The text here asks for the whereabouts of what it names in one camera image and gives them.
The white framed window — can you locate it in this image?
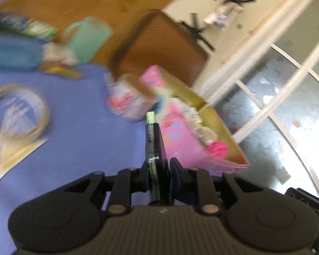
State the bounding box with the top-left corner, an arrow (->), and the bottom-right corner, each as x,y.
197,0 -> 319,200

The dark packet green tab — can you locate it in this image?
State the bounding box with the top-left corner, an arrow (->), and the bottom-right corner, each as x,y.
145,112 -> 173,205

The white power strip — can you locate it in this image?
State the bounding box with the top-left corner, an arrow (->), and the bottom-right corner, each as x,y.
203,0 -> 256,28

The brown woven chair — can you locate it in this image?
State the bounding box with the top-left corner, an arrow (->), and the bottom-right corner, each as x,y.
109,9 -> 210,87

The pink knitted toy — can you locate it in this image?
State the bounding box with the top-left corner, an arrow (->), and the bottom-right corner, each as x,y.
207,141 -> 229,161

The round can red label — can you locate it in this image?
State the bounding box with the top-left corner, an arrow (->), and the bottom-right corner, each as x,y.
106,74 -> 158,120

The clear tape roll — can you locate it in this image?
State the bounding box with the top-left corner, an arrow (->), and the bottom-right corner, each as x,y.
0,84 -> 51,145

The black tape cross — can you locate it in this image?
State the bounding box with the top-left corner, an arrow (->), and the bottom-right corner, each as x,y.
181,13 -> 216,51

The cotton swab pack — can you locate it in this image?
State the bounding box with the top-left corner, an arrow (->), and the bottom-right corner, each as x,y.
196,126 -> 219,147

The green plastic mug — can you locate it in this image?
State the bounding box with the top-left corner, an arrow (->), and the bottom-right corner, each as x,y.
62,17 -> 113,64

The blue tablecloth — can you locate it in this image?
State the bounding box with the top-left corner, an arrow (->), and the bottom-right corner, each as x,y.
0,29 -> 160,255

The white sachet pack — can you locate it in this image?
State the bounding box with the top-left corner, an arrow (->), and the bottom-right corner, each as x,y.
43,44 -> 77,67

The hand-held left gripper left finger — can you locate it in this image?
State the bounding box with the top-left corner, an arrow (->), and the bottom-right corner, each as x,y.
64,159 -> 152,215

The toothpaste box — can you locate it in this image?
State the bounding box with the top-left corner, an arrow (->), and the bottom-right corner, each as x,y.
0,13 -> 57,38

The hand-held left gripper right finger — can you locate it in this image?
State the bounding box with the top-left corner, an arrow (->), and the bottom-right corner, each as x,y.
169,157 -> 263,215

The pink tin box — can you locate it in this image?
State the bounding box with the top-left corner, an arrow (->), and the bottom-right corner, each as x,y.
140,65 -> 251,177

